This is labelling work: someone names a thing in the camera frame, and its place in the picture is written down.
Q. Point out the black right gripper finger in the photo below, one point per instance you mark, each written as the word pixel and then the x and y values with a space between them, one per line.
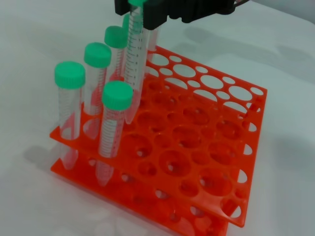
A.
pixel 121 7
pixel 156 13

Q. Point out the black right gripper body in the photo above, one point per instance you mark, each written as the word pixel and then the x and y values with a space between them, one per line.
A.
pixel 201 8

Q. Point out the orange plastic test tube rack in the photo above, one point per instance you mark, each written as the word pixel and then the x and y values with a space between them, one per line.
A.
pixel 187 137

